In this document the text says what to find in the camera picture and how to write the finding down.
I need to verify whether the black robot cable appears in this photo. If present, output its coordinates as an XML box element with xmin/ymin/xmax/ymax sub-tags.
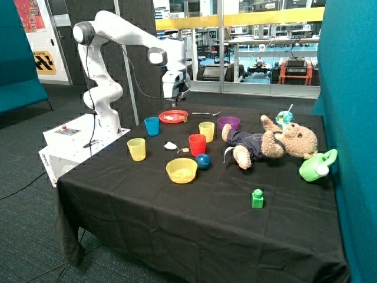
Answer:
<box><xmin>77</xmin><ymin>35</ymin><xmax>166</xmax><ymax>157</ymax></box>

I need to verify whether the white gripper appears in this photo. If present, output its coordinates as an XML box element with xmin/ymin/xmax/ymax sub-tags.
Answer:
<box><xmin>162</xmin><ymin>70</ymin><xmax>191</xmax><ymax>107</ymax></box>

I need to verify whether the blue plastic cup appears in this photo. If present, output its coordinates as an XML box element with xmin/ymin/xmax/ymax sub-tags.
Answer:
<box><xmin>144</xmin><ymin>117</ymin><xmax>160</xmax><ymax>136</ymax></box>

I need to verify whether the yellow cup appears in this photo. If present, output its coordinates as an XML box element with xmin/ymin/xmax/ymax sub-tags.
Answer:
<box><xmin>199</xmin><ymin>121</ymin><xmax>215</xmax><ymax>143</ymax></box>
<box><xmin>127</xmin><ymin>138</ymin><xmax>146</xmax><ymax>162</ymax></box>

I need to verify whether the metal spoon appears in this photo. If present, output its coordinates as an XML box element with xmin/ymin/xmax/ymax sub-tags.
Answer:
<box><xmin>192</xmin><ymin>111</ymin><xmax>221</xmax><ymax>116</ymax></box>

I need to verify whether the red poster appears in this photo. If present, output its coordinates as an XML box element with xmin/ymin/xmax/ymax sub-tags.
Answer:
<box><xmin>14</xmin><ymin>0</ymin><xmax>47</xmax><ymax>33</ymax></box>

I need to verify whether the green toy block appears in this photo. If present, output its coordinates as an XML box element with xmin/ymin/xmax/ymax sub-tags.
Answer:
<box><xmin>251</xmin><ymin>189</ymin><xmax>264</xmax><ymax>209</ymax></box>

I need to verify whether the teal partition panel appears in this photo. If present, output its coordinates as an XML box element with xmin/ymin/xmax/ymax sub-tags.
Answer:
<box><xmin>312</xmin><ymin>1</ymin><xmax>376</xmax><ymax>282</ymax></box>

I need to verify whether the brown teddy bear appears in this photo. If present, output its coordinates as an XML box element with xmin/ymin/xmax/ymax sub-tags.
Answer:
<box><xmin>221</xmin><ymin>115</ymin><xmax>318</xmax><ymax>170</ymax></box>

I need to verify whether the black tablecloth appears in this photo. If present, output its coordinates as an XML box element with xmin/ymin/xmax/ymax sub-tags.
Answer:
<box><xmin>54</xmin><ymin>116</ymin><xmax>350</xmax><ymax>282</ymax></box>

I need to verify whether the green toy watering can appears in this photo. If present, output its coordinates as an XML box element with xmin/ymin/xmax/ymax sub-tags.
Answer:
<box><xmin>299</xmin><ymin>149</ymin><xmax>338</xmax><ymax>182</ymax></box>

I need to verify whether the yellow cup front left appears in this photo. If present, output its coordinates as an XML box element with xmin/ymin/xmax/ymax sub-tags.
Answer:
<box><xmin>127</xmin><ymin>138</ymin><xmax>146</xmax><ymax>162</ymax></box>

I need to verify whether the orange tag tea bag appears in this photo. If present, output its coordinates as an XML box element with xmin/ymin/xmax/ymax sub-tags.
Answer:
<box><xmin>164</xmin><ymin>141</ymin><xmax>189</xmax><ymax>153</ymax></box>

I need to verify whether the red plastic plate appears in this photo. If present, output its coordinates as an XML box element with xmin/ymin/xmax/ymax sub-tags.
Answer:
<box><xmin>158</xmin><ymin>110</ymin><xmax>189</xmax><ymax>124</ymax></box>

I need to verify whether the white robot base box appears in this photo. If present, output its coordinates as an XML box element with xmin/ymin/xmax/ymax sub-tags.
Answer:
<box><xmin>39</xmin><ymin>114</ymin><xmax>130</xmax><ymax>187</ymax></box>

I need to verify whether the blue ball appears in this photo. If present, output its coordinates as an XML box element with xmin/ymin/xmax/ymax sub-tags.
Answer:
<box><xmin>196</xmin><ymin>153</ymin><xmax>211</xmax><ymax>170</ymax></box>

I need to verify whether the teal sippy cup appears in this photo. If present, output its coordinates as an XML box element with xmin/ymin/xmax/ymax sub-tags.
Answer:
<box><xmin>275</xmin><ymin>104</ymin><xmax>295</xmax><ymax>130</ymax></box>

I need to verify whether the yellow cup back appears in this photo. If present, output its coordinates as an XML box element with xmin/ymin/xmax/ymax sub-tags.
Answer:
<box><xmin>199</xmin><ymin>121</ymin><xmax>215</xmax><ymax>143</ymax></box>

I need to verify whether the yellow plastic bowl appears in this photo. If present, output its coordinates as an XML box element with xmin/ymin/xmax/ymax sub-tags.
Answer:
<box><xmin>166</xmin><ymin>158</ymin><xmax>198</xmax><ymax>184</ymax></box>

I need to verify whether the purple plastic bowl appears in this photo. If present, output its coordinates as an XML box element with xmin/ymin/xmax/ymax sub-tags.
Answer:
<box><xmin>217</xmin><ymin>116</ymin><xmax>240</xmax><ymax>130</ymax></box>

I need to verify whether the teal sofa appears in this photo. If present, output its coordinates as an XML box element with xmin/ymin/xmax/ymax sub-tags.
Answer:
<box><xmin>0</xmin><ymin>0</ymin><xmax>49</xmax><ymax>114</ymax></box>

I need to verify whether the yellow black sign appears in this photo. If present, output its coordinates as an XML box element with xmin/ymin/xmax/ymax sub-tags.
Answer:
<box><xmin>33</xmin><ymin>51</ymin><xmax>57</xmax><ymax>75</ymax></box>

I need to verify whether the red plastic cup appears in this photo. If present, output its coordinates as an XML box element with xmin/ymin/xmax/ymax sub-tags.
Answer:
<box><xmin>188</xmin><ymin>134</ymin><xmax>206</xmax><ymax>157</ymax></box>

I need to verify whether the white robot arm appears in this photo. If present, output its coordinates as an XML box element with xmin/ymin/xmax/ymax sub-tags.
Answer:
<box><xmin>73</xmin><ymin>11</ymin><xmax>190</xmax><ymax>136</ymax></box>

